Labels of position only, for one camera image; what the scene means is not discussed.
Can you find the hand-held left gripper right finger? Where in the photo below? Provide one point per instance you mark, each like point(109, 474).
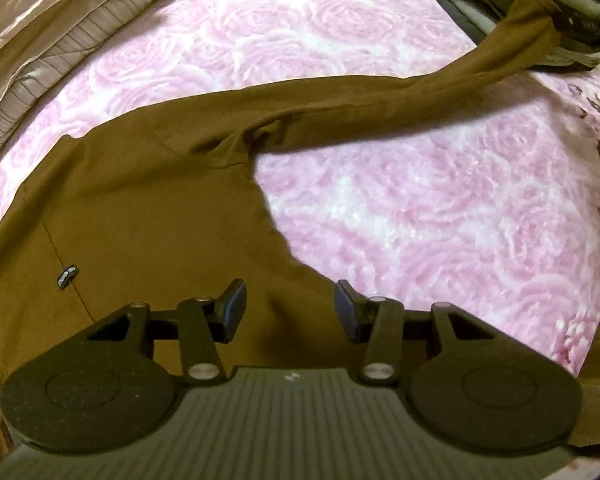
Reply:
point(345, 310)

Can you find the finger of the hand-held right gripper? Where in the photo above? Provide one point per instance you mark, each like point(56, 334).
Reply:
point(576, 22)

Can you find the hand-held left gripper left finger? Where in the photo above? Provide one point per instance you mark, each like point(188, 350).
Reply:
point(234, 310)

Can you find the brown long-sleeve shirt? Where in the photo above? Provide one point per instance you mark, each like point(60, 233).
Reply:
point(170, 220)

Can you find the pink rose-pattern blanket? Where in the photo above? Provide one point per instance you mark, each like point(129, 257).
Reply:
point(380, 200)

